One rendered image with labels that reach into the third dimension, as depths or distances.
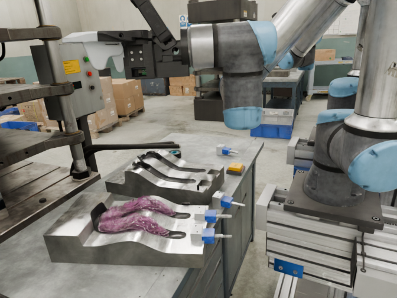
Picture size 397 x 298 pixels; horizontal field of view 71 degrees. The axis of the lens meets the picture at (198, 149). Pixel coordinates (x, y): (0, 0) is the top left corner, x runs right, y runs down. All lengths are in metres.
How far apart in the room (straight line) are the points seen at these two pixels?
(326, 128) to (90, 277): 0.79
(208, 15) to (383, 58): 4.58
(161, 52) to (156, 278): 0.65
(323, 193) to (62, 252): 0.80
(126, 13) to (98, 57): 8.66
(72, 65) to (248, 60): 1.33
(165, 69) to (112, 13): 8.94
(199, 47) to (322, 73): 6.98
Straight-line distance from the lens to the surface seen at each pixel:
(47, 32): 1.48
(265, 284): 1.99
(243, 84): 0.52
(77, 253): 1.02
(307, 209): 0.77
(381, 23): 0.60
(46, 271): 1.07
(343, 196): 0.79
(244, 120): 0.53
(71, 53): 1.73
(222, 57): 0.51
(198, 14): 5.15
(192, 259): 0.91
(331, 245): 0.87
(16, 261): 1.17
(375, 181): 0.63
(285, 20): 0.66
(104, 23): 9.67
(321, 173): 0.78
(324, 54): 6.81
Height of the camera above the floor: 1.45
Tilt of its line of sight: 21 degrees down
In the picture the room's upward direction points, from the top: 4 degrees counter-clockwise
